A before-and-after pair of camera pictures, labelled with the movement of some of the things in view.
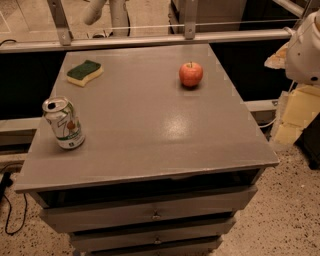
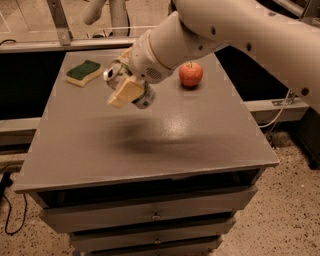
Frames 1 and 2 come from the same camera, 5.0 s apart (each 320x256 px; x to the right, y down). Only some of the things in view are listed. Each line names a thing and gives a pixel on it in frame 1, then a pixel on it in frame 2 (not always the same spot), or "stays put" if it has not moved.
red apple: (190, 74) stays put
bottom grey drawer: (154, 246) stays put
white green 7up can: (62, 119) to (115, 72)
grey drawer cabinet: (171, 153) stays put
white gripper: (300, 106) to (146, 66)
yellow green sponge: (88, 70) stays put
